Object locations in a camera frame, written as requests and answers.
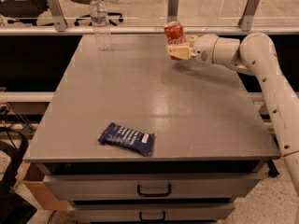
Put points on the red coke can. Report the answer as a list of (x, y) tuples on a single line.
[(174, 33)]

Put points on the metal bracket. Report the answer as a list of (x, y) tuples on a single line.
[(246, 20), (57, 15), (172, 10)]

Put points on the clear plastic water bottle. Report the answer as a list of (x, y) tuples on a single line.
[(100, 23)]

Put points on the right metal bracket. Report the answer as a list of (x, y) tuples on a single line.
[(246, 20)]

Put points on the cardboard box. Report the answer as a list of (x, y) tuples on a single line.
[(32, 178)]

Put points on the grey lower drawer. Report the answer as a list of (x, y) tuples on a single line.
[(152, 212)]

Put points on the dark chair at left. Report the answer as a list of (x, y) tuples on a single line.
[(25, 11)]

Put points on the grey upper drawer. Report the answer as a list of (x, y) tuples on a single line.
[(141, 187)]

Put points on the middle metal bracket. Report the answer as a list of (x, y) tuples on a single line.
[(172, 10)]

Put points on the left metal bracket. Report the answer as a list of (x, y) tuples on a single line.
[(57, 15)]

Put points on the grey drawer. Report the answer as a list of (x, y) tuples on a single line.
[(141, 187), (152, 212)]

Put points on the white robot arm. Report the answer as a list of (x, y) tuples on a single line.
[(254, 55)]

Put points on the blue snack bag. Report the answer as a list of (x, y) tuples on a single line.
[(127, 138)]

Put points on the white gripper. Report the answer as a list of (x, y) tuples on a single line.
[(204, 48)]

